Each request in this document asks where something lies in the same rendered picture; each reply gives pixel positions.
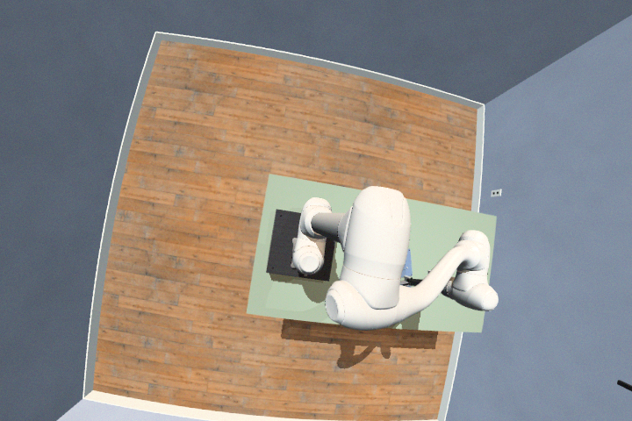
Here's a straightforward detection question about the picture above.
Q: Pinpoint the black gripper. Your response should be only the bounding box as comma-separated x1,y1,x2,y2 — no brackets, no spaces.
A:
404,275,423,286

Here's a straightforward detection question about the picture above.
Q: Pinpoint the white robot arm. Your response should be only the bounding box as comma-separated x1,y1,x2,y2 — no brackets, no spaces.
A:
291,186,499,331

